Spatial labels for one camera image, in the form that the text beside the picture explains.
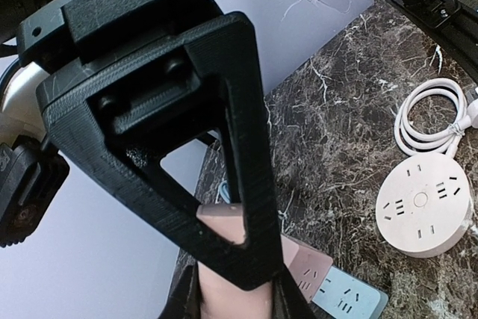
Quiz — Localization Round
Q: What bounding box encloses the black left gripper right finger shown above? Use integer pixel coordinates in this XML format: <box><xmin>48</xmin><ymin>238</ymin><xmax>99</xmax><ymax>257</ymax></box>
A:
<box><xmin>272</xmin><ymin>266</ymin><xmax>315</xmax><ymax>319</ymax></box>

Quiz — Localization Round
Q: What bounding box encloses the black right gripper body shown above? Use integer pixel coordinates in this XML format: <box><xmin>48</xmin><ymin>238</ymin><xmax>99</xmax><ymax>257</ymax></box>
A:
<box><xmin>1</xmin><ymin>0</ymin><xmax>220</xmax><ymax>72</ymax></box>

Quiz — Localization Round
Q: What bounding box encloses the light blue power strip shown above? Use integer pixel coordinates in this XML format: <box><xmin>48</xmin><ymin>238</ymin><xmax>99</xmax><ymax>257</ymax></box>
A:
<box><xmin>312</xmin><ymin>266</ymin><xmax>388</xmax><ymax>319</ymax></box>

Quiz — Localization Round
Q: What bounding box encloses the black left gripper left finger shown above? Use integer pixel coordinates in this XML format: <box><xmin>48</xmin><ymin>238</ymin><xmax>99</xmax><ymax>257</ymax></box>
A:
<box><xmin>158</xmin><ymin>262</ymin><xmax>202</xmax><ymax>319</ymax></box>

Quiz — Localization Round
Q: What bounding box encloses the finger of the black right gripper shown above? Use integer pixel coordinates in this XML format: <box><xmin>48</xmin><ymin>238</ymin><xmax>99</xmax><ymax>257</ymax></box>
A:
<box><xmin>35</xmin><ymin>11</ymin><xmax>285</xmax><ymax>292</ymax></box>

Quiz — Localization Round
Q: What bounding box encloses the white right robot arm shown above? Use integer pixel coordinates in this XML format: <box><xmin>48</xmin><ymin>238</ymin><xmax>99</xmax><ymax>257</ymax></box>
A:
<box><xmin>1</xmin><ymin>0</ymin><xmax>283</xmax><ymax>291</ymax></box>

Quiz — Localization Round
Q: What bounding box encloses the white coiled cable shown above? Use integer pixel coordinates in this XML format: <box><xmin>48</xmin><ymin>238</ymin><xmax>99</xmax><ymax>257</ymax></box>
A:
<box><xmin>394</xmin><ymin>78</ymin><xmax>478</xmax><ymax>158</ymax></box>

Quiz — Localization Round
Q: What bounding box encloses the pink cube socket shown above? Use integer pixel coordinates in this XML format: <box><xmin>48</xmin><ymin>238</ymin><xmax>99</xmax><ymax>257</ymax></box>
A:
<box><xmin>196</xmin><ymin>204</ymin><xmax>333</xmax><ymax>318</ymax></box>

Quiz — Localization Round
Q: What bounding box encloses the black front frame rail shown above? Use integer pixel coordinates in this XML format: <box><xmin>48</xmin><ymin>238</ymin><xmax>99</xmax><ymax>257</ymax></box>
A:
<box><xmin>386</xmin><ymin>0</ymin><xmax>477</xmax><ymax>81</ymax></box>

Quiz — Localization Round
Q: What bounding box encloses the round pink socket hub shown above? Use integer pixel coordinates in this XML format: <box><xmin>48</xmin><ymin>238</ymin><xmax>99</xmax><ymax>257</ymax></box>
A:
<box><xmin>375</xmin><ymin>152</ymin><xmax>473</xmax><ymax>258</ymax></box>

